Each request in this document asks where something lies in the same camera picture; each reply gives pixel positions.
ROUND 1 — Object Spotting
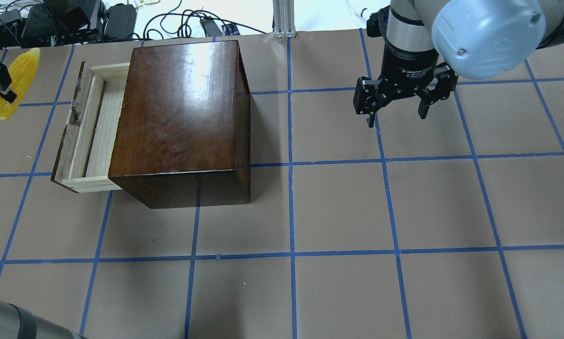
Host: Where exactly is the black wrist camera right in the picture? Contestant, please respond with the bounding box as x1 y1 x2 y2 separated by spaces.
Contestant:
366 6 390 37

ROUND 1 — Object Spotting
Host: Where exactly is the black power adapter top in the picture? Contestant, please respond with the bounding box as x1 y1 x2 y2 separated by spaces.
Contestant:
103 4 137 40

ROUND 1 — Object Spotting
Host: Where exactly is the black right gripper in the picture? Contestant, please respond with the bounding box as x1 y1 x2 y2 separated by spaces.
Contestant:
353 45 459 128

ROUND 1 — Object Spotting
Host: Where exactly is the yellow corn cob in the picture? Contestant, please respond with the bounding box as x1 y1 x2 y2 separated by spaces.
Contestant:
0 48 41 120

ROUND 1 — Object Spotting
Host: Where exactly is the aluminium frame post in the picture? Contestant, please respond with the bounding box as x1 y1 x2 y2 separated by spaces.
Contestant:
273 0 296 39

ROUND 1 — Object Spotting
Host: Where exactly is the dark wooden drawer box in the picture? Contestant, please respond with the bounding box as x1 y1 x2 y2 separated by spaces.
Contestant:
50 40 251 210

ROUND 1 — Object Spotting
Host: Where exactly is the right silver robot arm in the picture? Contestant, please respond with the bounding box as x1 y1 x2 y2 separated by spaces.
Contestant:
353 0 564 127

